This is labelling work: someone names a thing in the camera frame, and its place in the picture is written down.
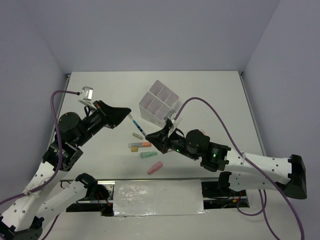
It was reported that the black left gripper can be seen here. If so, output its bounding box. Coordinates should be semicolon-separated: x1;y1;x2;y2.
75;100;132;147

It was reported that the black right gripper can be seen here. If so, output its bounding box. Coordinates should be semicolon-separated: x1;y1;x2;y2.
145;124;198;160

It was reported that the blue patterned pen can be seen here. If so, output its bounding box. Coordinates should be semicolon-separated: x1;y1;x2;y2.
132;119;147;137

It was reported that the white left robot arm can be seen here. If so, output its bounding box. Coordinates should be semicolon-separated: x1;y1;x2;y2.
0;100;131;240

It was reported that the green highlighter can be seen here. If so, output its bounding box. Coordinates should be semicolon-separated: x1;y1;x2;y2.
140;151;158;159

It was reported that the beige eraser stick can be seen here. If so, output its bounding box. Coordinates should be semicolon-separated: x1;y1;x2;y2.
132;132;143;140

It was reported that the orange highlighter with clear cap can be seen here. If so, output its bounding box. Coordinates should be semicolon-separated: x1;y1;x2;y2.
128;141;152;148

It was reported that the white six-compartment organizer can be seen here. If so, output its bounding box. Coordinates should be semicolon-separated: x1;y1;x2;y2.
138;80;179;128

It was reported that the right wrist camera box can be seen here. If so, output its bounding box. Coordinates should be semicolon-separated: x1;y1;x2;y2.
164;110;181;138

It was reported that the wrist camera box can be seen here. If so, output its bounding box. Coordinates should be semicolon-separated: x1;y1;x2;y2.
78;86;95;108
164;110;181;138

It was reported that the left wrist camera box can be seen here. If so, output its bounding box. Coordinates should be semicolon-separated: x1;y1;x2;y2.
78;86;95;108

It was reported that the metal table rail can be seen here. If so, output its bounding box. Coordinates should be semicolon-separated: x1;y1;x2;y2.
59;176;248;183

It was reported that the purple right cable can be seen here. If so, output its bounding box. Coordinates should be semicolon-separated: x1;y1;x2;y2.
172;97;305;240

